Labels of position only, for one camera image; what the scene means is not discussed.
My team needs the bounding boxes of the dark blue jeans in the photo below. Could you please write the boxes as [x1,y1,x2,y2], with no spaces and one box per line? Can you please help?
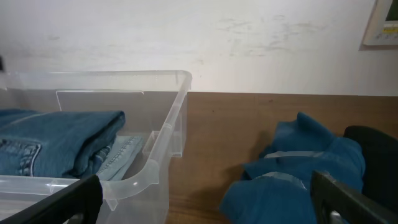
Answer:
[1,109,125,179]

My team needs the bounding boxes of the white wall panel device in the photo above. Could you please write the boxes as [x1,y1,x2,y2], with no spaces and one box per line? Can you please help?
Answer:
[362,0,397,46]

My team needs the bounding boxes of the light blue jeans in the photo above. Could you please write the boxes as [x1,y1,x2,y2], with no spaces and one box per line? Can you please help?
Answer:
[96,136,144,181]

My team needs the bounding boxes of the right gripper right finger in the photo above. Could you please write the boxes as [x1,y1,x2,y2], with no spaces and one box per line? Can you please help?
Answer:
[310,171,397,224]

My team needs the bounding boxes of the black folded garment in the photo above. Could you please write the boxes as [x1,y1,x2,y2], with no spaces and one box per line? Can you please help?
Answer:
[344,126,398,213]

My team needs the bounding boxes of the teal blue shirt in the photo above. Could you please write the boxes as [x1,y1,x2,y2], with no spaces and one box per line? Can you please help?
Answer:
[219,112,366,224]

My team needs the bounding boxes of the clear plastic storage bin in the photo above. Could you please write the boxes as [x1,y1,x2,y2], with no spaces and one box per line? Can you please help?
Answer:
[1,70,192,223]

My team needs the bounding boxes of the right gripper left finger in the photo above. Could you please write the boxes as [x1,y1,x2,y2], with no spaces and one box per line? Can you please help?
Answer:
[1,175,103,224]

